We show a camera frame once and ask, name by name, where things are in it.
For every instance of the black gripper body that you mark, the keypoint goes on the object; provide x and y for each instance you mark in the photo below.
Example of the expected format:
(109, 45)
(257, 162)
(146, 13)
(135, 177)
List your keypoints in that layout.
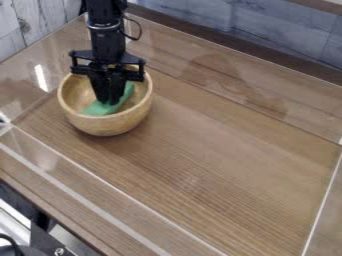
(107, 60)

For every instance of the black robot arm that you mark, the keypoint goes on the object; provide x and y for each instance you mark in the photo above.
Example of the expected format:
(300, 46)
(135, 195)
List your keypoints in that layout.
(105, 11)

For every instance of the green rectangular block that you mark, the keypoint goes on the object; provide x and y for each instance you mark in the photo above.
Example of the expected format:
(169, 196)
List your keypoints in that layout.
(99, 109)

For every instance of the wooden bowl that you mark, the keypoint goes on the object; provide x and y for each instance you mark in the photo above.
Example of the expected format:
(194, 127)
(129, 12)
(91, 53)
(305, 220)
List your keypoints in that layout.
(75, 96)

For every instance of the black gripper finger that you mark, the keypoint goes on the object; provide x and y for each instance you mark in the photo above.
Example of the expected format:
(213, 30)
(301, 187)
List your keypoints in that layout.
(101, 85)
(118, 86)

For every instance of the black metal bracket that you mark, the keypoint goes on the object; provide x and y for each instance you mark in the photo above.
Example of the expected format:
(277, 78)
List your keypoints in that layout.
(46, 243)

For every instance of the clear acrylic enclosure wall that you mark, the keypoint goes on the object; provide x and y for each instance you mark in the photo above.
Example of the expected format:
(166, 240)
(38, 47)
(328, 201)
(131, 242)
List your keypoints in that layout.
(193, 185)

